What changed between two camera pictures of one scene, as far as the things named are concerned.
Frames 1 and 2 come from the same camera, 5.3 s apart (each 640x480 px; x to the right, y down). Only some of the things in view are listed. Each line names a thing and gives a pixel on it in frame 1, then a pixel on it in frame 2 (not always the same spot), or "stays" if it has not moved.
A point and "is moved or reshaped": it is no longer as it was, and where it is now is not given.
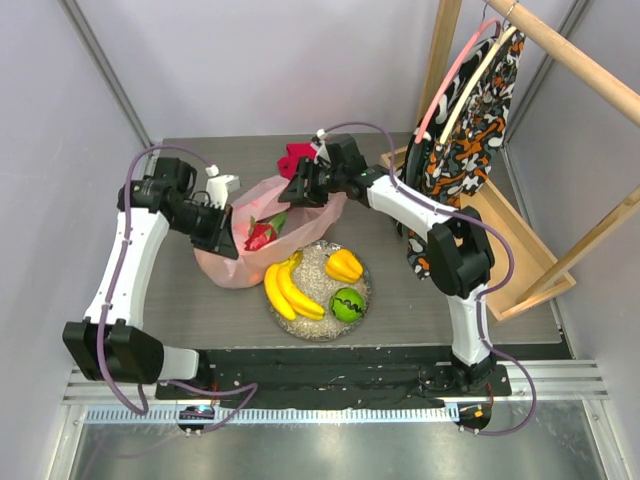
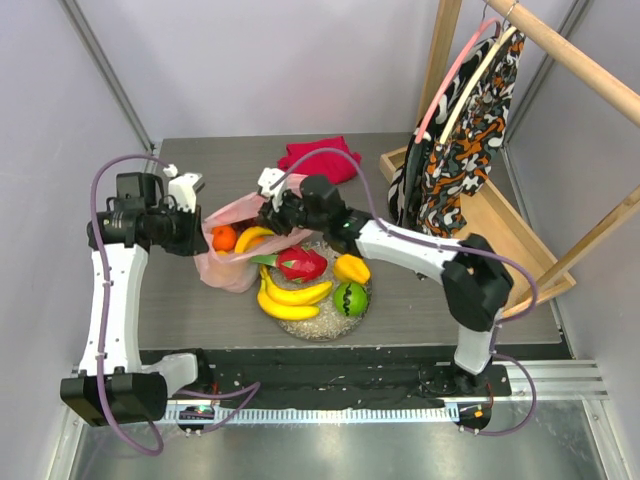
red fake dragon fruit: (262, 233) → (296, 263)
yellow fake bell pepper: (343, 266) is moved or reshaped
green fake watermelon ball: (347, 304) is moved or reshaped
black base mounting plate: (336, 377) stays
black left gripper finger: (225, 245) → (196, 242)
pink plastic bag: (303, 223) is moved or reshaped
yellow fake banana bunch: (285, 295) is moved or reshaped
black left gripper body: (205, 225) → (171, 230)
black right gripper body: (310, 178) → (273, 216)
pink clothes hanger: (474, 37) stays
